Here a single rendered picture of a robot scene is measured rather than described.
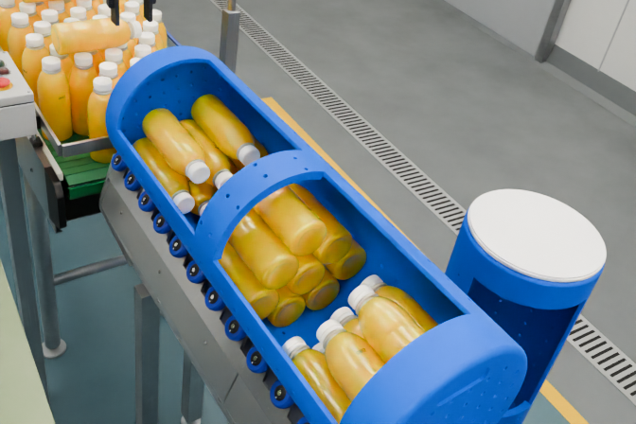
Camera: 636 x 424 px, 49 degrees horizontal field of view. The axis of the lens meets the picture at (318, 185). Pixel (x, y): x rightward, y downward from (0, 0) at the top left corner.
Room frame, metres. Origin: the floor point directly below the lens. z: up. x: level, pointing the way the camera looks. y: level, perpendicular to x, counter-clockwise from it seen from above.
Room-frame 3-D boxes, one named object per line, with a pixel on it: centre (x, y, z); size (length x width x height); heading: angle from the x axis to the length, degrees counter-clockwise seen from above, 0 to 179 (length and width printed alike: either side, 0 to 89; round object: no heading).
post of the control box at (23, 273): (1.23, 0.70, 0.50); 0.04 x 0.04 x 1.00; 40
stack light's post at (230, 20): (1.79, 0.32, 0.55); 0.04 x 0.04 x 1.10; 40
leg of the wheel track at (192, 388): (1.26, 0.25, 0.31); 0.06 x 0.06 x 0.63; 40
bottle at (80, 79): (1.39, 0.58, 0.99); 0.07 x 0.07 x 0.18
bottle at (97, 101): (1.29, 0.50, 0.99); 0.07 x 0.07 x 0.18
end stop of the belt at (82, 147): (1.32, 0.40, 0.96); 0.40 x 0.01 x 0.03; 130
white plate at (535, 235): (1.12, -0.45, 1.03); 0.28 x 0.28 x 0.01
